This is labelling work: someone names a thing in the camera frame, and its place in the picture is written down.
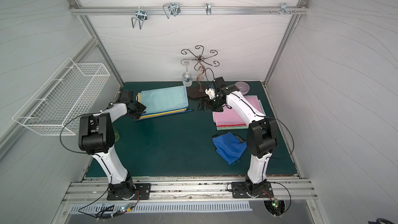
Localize pink mesh document bag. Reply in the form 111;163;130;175
212;95;265;128

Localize blue microfibre cloth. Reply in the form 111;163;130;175
212;132;247;165

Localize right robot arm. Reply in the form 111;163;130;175
199;77;281;198

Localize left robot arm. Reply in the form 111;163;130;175
66;90;146;200

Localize yellow mesh document bag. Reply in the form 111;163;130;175
137;92;189;120

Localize metal scroll glass rack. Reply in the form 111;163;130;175
181;45;220;99

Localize pink ceramic bowl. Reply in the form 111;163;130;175
234;82;250;95

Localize green plastic cup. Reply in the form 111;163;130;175
113;126;120;143

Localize wine glass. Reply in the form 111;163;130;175
181;59;193;87

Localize metal hook clip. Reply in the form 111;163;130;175
205;3;211;16
269;3;297;16
162;2;181;19
131;8;148;30

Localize white vent strip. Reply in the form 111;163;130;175
69;201;252;215

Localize white wire basket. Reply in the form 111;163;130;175
12;58;110;136

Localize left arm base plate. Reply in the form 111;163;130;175
106;183;151;201

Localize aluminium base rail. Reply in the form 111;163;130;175
61;176;318;204

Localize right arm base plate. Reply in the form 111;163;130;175
231;180;274;199

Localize aluminium cross rail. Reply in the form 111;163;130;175
69;5;309;16

